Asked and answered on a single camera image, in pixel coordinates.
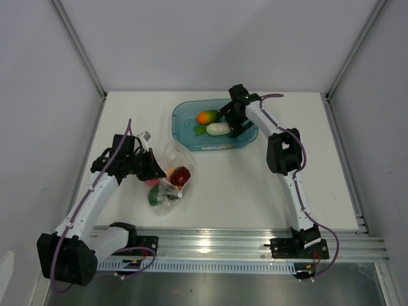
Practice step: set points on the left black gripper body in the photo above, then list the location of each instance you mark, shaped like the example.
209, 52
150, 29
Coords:
141, 167

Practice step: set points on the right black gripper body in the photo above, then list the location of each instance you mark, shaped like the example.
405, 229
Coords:
233, 118

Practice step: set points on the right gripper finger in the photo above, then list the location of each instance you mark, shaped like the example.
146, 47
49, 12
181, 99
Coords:
238, 127
226, 112

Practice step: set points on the red tomato toy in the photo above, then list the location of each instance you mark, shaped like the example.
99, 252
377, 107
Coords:
152, 182

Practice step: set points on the orange peach toy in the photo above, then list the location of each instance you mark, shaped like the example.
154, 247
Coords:
170, 170

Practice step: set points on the white radish toy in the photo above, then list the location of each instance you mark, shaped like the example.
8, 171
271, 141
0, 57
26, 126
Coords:
218, 129

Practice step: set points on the orange green mango toy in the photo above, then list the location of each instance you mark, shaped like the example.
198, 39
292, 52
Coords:
207, 117

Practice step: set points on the clear zip top bag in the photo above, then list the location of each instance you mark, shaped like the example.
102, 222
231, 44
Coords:
178, 164

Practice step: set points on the dark red apple toy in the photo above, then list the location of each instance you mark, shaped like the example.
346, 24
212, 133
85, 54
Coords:
180, 176

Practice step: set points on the green lime toy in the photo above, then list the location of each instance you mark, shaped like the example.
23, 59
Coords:
155, 196

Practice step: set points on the dark brown mangosteen toy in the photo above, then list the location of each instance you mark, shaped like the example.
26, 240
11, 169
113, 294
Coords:
170, 198

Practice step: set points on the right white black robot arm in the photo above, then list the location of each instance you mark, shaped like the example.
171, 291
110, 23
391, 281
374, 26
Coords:
285, 157

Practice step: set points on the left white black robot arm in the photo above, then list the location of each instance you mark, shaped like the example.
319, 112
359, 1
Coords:
70, 254

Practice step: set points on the green leaf toy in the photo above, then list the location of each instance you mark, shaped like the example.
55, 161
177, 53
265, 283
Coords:
200, 130

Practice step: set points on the teal plastic tray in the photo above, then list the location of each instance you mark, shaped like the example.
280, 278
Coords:
189, 130

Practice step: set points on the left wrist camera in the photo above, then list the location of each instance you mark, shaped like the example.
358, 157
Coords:
144, 140

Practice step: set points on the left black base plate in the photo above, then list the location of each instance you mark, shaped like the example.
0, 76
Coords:
151, 242

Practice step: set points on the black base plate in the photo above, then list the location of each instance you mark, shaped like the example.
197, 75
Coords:
286, 248
151, 242

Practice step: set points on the white slotted cable duct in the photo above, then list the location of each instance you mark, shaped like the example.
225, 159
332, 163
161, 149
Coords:
197, 266

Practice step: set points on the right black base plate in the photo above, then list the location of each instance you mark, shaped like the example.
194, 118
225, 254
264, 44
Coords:
286, 248

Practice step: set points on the aluminium mounting rail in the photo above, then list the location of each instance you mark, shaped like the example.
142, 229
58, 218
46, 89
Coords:
252, 244

